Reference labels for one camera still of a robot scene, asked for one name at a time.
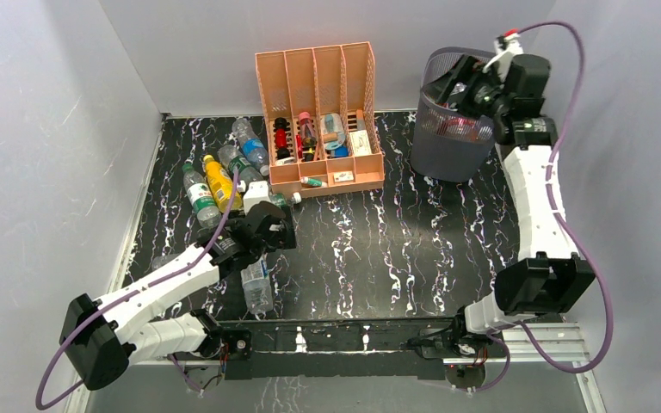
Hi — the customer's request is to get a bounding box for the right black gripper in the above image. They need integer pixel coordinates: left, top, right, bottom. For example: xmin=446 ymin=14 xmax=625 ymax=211
xmin=417 ymin=54 xmax=509 ymax=122

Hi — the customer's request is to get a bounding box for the green tinted bottle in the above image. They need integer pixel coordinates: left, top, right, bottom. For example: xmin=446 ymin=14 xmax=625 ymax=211
xmin=269 ymin=192 xmax=302 ymax=207

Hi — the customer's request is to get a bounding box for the clear water bottle white cap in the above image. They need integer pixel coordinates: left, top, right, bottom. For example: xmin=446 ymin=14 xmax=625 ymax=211
xmin=240 ymin=257 xmax=274 ymax=315

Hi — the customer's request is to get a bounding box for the yellow juice bottle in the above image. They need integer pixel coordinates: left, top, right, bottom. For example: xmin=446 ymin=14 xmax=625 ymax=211
xmin=203 ymin=155 xmax=243 ymax=213

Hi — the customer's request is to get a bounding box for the clear bottle green cap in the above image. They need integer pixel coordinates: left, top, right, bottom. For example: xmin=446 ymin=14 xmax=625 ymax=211
xmin=182 ymin=163 xmax=221 ymax=229

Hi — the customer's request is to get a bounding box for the clear bottle blue label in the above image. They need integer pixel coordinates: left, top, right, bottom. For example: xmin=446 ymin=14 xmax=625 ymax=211
xmin=232 ymin=118 xmax=269 ymax=176

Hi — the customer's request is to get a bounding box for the clear bottle dark green label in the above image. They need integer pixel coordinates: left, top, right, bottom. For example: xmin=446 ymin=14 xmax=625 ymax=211
xmin=218 ymin=145 xmax=265 ymax=185

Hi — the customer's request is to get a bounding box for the red label cola bottle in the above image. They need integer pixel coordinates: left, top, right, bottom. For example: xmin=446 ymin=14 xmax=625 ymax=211
xmin=436 ymin=117 xmax=491 ymax=142

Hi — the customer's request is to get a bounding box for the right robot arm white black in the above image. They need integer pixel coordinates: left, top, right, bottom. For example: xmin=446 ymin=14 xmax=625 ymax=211
xmin=409 ymin=53 xmax=595 ymax=356

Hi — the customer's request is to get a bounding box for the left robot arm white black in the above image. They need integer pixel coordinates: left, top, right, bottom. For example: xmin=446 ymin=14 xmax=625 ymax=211
xmin=59 ymin=201 xmax=296 ymax=391

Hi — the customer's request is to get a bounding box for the grey mesh waste bin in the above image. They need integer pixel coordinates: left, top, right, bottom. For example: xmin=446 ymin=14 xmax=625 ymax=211
xmin=410 ymin=46 xmax=500 ymax=183

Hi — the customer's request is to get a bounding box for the green white tube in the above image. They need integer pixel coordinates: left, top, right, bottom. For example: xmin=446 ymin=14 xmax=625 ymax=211
xmin=300 ymin=176 xmax=328 ymax=188

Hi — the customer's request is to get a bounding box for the red black dumbbell toy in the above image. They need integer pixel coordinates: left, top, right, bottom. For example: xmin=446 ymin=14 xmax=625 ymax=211
xmin=274 ymin=117 xmax=290 ymax=161

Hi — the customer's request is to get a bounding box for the small white box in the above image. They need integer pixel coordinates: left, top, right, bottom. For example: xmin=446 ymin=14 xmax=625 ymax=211
xmin=333 ymin=170 xmax=355 ymax=183

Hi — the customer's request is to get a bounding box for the pink cap small bottle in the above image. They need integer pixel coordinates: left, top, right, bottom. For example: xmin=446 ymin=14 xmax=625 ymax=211
xmin=299 ymin=112 xmax=317 ymax=162

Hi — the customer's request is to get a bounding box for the blue round object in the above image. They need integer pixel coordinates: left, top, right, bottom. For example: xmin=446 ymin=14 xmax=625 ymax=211
xmin=330 ymin=146 xmax=349 ymax=158

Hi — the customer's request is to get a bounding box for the white carton box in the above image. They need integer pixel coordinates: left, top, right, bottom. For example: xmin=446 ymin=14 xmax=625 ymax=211
xmin=348 ymin=130 xmax=373 ymax=157

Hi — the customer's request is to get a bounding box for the peach desk organizer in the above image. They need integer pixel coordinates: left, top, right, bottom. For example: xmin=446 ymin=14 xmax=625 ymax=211
xmin=255 ymin=41 xmax=385 ymax=197

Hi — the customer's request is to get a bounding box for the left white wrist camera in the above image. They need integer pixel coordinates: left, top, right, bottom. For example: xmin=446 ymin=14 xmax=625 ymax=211
xmin=243 ymin=181 xmax=270 ymax=214

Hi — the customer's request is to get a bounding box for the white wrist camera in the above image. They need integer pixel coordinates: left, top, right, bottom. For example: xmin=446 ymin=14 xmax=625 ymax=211
xmin=243 ymin=181 xmax=270 ymax=214
xmin=483 ymin=28 xmax=524 ymax=81

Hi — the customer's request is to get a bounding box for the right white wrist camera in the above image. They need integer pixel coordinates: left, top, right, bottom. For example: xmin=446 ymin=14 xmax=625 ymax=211
xmin=483 ymin=28 xmax=524 ymax=81

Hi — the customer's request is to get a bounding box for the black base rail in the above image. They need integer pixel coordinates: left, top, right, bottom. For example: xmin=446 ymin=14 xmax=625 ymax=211
xmin=221 ymin=317 xmax=505 ymax=380

